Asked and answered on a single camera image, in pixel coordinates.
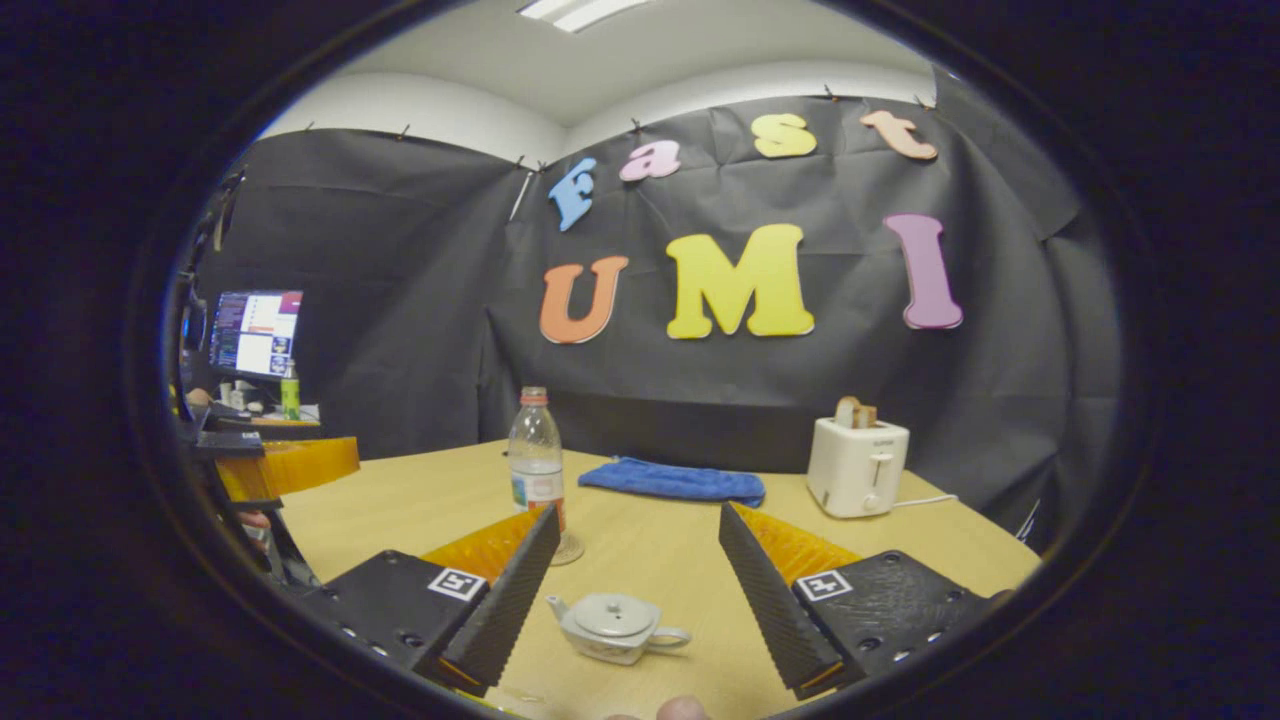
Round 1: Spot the clear plastic water bottle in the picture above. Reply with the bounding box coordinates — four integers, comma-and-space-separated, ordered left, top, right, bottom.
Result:
508, 386, 567, 536

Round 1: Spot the white side desk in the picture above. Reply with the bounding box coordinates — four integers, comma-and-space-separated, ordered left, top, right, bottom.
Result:
215, 385, 323, 427

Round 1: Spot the computer monitor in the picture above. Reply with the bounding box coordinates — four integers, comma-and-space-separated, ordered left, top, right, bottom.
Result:
208, 290, 304, 383

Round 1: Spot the white toaster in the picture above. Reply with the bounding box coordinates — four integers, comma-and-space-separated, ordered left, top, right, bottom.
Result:
806, 416, 911, 519

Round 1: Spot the blue towel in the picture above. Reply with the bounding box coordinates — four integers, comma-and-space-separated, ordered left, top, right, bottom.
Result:
578, 456, 767, 508

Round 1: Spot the ceiling light panel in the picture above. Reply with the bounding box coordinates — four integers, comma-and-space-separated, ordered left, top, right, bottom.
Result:
517, 0, 651, 33

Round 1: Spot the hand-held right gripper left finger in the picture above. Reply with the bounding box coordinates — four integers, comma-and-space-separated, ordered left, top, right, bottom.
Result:
298, 503, 563, 698

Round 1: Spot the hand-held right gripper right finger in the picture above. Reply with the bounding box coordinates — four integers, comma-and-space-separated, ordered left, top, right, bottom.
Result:
718, 500, 1001, 701

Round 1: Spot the white floral teacup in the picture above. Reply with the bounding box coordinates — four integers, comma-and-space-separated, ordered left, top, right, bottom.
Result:
546, 592, 693, 667

